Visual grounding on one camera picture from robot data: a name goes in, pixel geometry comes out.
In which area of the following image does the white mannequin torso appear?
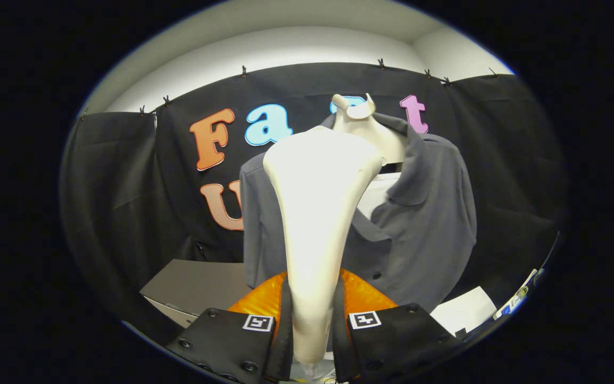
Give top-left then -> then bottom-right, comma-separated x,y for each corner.
331,93 -> 409,219

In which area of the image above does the row of black cloth clips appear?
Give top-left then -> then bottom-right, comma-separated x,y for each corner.
79,58 -> 499,119

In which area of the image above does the white garment steamer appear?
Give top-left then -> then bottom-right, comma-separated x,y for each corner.
263,125 -> 384,369

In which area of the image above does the grey button-up shirt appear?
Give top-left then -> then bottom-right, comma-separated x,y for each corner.
239,113 -> 478,313

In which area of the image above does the grey cabinet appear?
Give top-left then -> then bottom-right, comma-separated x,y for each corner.
140,260 -> 254,327

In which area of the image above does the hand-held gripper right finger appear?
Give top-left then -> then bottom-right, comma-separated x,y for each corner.
333,269 -> 462,383

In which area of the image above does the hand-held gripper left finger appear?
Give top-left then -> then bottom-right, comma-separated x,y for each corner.
166,271 -> 293,382

